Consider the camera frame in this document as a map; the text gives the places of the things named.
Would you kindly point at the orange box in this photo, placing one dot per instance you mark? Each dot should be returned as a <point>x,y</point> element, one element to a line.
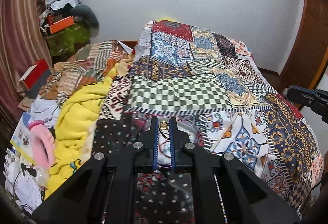
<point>61,24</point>

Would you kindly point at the colourful patchwork bedspread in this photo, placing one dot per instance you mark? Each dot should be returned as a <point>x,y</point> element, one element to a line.
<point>211,84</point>

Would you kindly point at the striped brown patterned sheet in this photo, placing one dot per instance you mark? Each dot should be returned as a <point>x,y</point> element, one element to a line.
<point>89,65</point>

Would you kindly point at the green patterned storage box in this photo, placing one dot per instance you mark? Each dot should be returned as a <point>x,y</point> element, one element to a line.
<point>68,40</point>

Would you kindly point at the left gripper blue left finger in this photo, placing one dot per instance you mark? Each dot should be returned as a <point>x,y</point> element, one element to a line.
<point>152,144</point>

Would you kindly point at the illustrated paper booklet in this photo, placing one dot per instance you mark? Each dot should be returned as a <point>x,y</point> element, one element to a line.
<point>21,138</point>

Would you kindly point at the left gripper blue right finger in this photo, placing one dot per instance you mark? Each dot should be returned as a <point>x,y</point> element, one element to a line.
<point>180,161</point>

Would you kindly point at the pink fuzzy slipper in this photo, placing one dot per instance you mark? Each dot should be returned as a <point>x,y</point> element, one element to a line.
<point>43,144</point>

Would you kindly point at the red and white box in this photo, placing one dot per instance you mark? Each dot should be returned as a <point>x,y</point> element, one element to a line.
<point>33,74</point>

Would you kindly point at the black clip microphone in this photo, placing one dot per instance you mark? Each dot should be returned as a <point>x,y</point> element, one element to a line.
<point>30,170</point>

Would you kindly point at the light blue cloth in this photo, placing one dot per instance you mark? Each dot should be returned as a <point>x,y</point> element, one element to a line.
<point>44,110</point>

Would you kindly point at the yellow blanket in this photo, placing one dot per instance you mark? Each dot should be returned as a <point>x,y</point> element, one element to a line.
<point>75,124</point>

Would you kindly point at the striped maroon curtain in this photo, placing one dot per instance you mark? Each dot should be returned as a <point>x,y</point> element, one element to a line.
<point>21,45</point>

